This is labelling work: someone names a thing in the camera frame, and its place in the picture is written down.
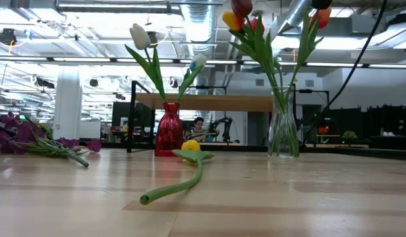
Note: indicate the plain yellow tulip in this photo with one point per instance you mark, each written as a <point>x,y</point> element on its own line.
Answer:
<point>190,145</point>

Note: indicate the white blue tulip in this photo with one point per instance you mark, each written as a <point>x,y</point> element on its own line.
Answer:
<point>140,36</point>
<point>198,62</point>

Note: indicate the dark red tulip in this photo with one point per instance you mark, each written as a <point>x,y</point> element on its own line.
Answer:
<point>241,8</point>

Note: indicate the orange yellow tulip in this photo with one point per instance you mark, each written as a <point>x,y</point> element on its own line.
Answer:
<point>321,18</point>

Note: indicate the purple flower sprig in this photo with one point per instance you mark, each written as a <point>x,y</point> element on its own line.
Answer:
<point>21,135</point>

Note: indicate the background black robot arm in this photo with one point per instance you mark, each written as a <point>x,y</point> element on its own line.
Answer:
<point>224,126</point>

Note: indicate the wooden shelf black legs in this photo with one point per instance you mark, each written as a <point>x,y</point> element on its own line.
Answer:
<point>216,102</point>

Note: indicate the person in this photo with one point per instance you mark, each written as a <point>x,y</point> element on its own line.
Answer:
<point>199,126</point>

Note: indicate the red glass vase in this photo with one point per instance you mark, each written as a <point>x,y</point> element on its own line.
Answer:
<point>169,131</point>

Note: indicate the white container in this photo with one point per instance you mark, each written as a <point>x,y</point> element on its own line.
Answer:
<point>124,122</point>

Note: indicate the clear glass vase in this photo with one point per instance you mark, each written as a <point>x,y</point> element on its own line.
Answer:
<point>283,131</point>

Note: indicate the long ceiling light bar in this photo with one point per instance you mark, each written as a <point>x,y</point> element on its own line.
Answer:
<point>81,59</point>

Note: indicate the white pillar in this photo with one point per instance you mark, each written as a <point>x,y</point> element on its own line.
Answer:
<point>68,105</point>

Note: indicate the small green plant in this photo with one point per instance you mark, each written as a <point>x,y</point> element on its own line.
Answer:
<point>350,136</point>

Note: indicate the black partition panels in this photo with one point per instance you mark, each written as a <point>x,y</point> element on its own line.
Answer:
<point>387,121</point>

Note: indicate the silver spiral air duct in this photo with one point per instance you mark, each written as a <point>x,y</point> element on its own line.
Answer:
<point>290,16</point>
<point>199,26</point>

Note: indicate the black overhead camera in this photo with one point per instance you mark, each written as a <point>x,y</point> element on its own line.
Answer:
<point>154,37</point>

